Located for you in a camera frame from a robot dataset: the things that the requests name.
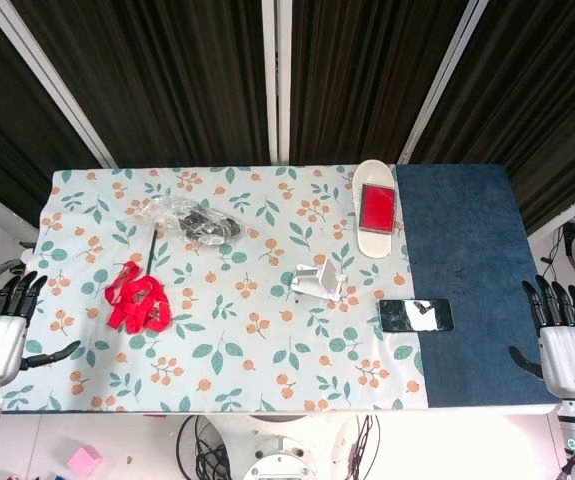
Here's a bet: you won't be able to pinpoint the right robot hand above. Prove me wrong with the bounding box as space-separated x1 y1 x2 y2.
509 274 575 400

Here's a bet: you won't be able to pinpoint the black smartphone blue case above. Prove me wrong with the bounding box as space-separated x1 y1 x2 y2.
378 298 454 333

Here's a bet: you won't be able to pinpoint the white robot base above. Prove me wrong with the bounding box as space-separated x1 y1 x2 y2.
240 413 351 480

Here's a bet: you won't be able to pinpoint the white folding phone stand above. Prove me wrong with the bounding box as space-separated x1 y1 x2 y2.
289 257 346 301

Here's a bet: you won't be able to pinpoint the pink cube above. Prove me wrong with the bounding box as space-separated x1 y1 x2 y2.
65 446 104 476

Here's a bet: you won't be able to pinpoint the blue table mat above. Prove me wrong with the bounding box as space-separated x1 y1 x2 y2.
0 163 557 416

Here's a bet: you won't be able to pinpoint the dark green stick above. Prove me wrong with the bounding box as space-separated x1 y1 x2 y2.
145 228 160 276

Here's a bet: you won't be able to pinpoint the red and white object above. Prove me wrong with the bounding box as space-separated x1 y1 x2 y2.
352 159 399 259

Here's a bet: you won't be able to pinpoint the clear plastic bag black contents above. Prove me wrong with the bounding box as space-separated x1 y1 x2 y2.
126 196 261 247

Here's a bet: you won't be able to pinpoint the red rectangular box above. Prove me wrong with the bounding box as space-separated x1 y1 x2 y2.
358 183 397 234

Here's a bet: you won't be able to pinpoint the floral print tablecloth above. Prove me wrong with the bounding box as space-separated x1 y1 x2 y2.
1 167 429 414

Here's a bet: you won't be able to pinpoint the black pleated curtain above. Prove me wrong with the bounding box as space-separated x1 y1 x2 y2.
0 0 575 236

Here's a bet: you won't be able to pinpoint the red lanyard strap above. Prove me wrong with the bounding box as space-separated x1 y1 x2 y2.
105 260 173 335

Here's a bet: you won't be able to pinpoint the black floor cable bundle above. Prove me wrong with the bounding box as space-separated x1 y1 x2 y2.
175 414 236 480

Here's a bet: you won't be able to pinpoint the white frame post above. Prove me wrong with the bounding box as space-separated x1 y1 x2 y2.
396 0 491 166
261 0 293 164
0 0 116 169

